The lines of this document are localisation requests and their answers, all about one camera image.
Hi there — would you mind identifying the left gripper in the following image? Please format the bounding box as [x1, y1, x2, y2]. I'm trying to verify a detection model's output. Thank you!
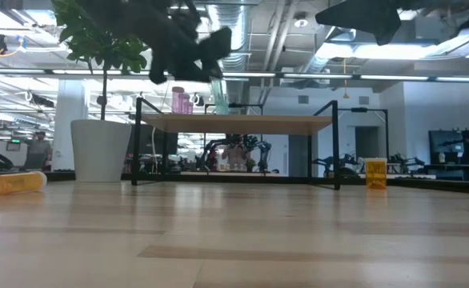
[149, 14, 235, 85]

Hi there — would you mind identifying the black wall display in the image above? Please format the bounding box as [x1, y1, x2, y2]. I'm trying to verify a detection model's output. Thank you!
[428, 126, 469, 166]

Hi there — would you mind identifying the black metal table frame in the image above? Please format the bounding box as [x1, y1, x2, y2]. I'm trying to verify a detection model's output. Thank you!
[0, 170, 469, 195]

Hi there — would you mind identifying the wooden shelf black frame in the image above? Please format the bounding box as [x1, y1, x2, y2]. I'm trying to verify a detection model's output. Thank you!
[130, 98, 342, 191]

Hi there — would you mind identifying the green plant in white pot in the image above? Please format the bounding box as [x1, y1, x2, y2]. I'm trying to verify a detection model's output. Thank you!
[51, 0, 150, 183]

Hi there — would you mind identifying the small orange medicine bottle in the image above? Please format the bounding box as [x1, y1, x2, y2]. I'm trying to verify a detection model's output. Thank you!
[0, 170, 48, 197]

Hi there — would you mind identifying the large orange medicine bottle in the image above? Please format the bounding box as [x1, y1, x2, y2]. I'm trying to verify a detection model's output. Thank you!
[364, 157, 388, 190]

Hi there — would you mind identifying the green medicine bottle white cap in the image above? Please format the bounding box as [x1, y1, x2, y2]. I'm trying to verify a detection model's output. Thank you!
[211, 78, 230, 116]

